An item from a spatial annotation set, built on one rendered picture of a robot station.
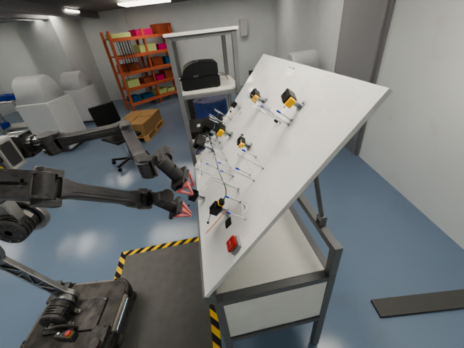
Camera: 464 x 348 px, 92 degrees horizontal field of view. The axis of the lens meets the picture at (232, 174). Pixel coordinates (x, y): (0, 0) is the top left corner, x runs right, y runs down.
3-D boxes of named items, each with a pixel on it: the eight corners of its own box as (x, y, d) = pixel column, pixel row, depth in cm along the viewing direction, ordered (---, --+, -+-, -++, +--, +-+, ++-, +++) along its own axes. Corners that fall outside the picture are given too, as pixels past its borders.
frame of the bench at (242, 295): (230, 366, 146) (213, 304, 102) (213, 232, 244) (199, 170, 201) (317, 344, 152) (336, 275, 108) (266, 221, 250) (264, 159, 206)
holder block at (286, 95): (300, 92, 98) (286, 81, 94) (306, 105, 90) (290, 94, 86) (293, 100, 100) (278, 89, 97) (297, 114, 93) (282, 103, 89)
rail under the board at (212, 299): (205, 306, 102) (202, 298, 98) (195, 171, 200) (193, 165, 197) (217, 303, 103) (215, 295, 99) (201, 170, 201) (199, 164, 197)
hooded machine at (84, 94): (88, 116, 686) (67, 70, 615) (107, 114, 685) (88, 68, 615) (76, 124, 628) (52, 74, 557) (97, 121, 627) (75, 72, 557)
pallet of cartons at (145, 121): (154, 141, 473) (148, 123, 452) (116, 145, 474) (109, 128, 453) (164, 122, 568) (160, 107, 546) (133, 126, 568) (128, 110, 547)
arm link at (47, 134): (137, 130, 126) (130, 114, 120) (137, 141, 116) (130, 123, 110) (50, 150, 118) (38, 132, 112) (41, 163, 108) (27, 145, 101)
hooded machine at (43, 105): (63, 140, 532) (27, 74, 453) (91, 137, 532) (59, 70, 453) (43, 155, 469) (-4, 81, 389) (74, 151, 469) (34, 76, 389)
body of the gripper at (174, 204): (181, 197, 109) (168, 190, 105) (179, 213, 101) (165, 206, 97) (174, 204, 112) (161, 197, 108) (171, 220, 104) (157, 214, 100)
